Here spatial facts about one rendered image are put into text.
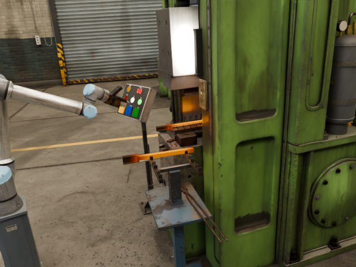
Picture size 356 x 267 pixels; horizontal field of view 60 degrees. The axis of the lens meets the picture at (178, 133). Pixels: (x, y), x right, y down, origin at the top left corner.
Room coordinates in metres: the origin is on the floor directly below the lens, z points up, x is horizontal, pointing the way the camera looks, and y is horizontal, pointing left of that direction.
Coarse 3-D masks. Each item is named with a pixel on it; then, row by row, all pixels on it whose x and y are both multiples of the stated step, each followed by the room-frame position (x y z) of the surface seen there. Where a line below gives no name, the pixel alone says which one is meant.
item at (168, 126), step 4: (200, 120) 2.10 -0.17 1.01; (168, 124) 2.03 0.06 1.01; (172, 124) 2.04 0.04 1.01; (176, 124) 2.04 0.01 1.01; (180, 124) 2.04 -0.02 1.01; (184, 124) 2.05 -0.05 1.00; (156, 128) 2.00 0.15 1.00; (160, 128) 2.00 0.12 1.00; (164, 128) 2.01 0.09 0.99; (168, 128) 2.02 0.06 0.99
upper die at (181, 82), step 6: (162, 72) 2.15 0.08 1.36; (168, 78) 2.01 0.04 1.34; (174, 78) 1.97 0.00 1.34; (180, 78) 1.98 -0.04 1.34; (186, 78) 1.99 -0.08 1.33; (192, 78) 2.01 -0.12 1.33; (198, 78) 2.02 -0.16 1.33; (168, 84) 2.02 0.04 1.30; (174, 84) 1.97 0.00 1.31; (180, 84) 1.98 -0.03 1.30; (186, 84) 1.99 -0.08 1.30; (192, 84) 2.00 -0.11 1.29; (198, 84) 2.02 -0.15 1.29
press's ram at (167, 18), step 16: (160, 16) 2.10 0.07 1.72; (176, 16) 1.93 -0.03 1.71; (192, 16) 1.96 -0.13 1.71; (160, 32) 2.13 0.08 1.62; (176, 32) 1.92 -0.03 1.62; (192, 32) 1.96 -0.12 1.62; (160, 48) 2.16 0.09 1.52; (176, 48) 1.92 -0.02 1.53; (192, 48) 1.95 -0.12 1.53; (160, 64) 2.19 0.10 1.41; (176, 64) 1.92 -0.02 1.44; (192, 64) 1.95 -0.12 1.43
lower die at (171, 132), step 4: (192, 120) 2.20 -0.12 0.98; (196, 120) 2.16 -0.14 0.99; (188, 124) 2.05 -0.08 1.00; (192, 124) 2.05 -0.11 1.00; (200, 124) 2.05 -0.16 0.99; (172, 128) 2.01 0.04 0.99; (176, 128) 2.00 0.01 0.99; (180, 128) 2.00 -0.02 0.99; (188, 128) 1.99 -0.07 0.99; (192, 128) 2.00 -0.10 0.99; (196, 128) 2.01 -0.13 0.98; (200, 128) 2.02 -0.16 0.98; (168, 132) 2.10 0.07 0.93; (172, 132) 2.00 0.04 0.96; (176, 132) 1.97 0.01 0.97; (180, 132) 1.97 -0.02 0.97; (172, 136) 2.01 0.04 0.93; (200, 136) 2.02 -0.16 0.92
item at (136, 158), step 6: (168, 150) 1.67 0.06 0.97; (174, 150) 1.67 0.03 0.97; (180, 150) 1.66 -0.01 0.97; (192, 150) 1.68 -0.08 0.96; (126, 156) 1.60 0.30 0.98; (132, 156) 1.60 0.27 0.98; (138, 156) 1.60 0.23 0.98; (144, 156) 1.61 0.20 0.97; (156, 156) 1.63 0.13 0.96; (162, 156) 1.64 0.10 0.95; (126, 162) 1.60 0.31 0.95; (132, 162) 1.60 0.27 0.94
